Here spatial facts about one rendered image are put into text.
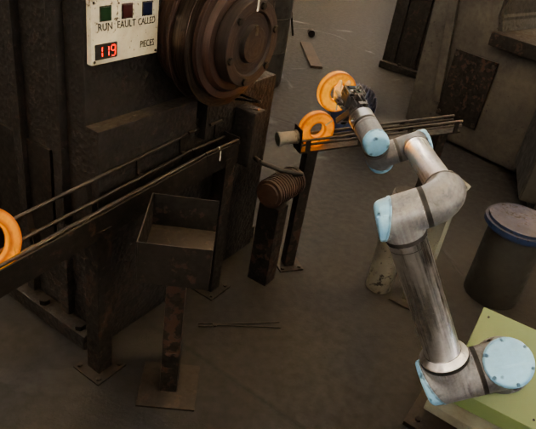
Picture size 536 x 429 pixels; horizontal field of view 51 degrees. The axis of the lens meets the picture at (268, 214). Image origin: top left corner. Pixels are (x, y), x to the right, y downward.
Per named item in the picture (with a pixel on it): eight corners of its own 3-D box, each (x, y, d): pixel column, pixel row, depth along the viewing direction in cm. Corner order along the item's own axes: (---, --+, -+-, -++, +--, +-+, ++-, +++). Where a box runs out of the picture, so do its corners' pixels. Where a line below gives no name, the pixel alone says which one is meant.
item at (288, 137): (274, 142, 237) (275, 129, 234) (293, 140, 240) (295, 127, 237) (279, 148, 232) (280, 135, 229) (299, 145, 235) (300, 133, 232)
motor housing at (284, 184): (240, 278, 259) (256, 175, 231) (267, 258, 275) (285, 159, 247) (263, 291, 253) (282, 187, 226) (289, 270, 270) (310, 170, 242)
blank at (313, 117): (306, 151, 244) (310, 154, 241) (291, 124, 234) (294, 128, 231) (336, 129, 243) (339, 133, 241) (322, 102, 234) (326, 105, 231)
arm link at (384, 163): (402, 169, 209) (396, 149, 199) (372, 179, 211) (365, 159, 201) (395, 150, 214) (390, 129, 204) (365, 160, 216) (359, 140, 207)
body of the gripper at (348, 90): (361, 83, 211) (373, 104, 203) (352, 102, 217) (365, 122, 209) (342, 83, 208) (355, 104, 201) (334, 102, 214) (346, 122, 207)
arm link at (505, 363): (537, 381, 180) (546, 381, 164) (482, 394, 183) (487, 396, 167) (519, 334, 185) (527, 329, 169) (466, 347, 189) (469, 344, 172)
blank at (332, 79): (318, 71, 215) (322, 75, 212) (355, 69, 220) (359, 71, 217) (314, 110, 223) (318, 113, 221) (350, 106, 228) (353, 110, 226)
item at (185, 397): (130, 420, 187) (135, 242, 150) (145, 360, 210) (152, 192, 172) (192, 425, 189) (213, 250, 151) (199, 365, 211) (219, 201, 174)
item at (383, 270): (361, 286, 267) (389, 191, 240) (372, 275, 276) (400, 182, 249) (384, 298, 262) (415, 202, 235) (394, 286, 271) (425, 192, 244)
